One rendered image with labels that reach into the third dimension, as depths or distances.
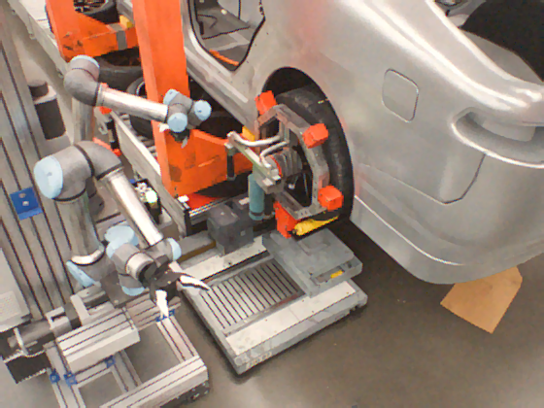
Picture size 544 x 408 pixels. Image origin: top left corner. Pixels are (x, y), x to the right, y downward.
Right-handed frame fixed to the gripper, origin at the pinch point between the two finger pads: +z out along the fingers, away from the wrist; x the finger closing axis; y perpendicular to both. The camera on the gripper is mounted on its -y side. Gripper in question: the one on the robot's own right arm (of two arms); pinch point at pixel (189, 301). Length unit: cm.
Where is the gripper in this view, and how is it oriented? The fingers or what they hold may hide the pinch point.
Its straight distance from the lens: 154.6
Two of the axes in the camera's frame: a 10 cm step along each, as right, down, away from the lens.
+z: 7.4, 4.4, -5.1
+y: -0.9, 8.1, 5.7
